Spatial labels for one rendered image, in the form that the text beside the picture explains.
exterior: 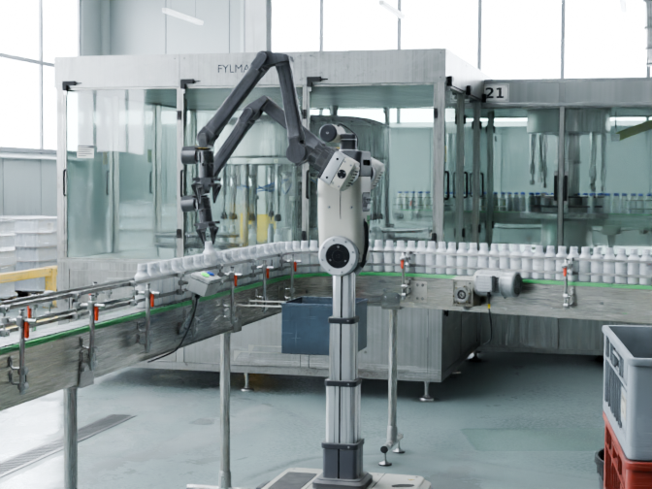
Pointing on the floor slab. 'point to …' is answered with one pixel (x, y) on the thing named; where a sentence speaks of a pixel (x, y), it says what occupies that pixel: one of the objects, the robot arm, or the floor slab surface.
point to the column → (258, 25)
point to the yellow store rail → (33, 276)
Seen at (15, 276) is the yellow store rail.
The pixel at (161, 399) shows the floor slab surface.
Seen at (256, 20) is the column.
